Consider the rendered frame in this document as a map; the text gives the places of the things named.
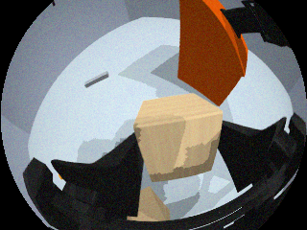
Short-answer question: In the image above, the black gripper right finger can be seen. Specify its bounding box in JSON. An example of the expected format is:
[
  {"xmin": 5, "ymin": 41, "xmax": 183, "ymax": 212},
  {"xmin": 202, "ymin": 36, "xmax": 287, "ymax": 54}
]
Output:
[{"xmin": 218, "ymin": 116, "xmax": 287, "ymax": 193}]

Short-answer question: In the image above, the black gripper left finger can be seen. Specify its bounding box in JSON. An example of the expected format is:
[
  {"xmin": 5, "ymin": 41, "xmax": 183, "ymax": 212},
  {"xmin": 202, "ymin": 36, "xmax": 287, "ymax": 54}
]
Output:
[{"xmin": 51, "ymin": 133, "xmax": 143, "ymax": 218}]

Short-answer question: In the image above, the grey flat bar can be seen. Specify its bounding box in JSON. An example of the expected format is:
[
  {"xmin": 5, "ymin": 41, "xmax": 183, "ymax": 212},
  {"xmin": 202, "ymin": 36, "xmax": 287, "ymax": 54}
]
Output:
[{"xmin": 84, "ymin": 72, "xmax": 108, "ymax": 88}]

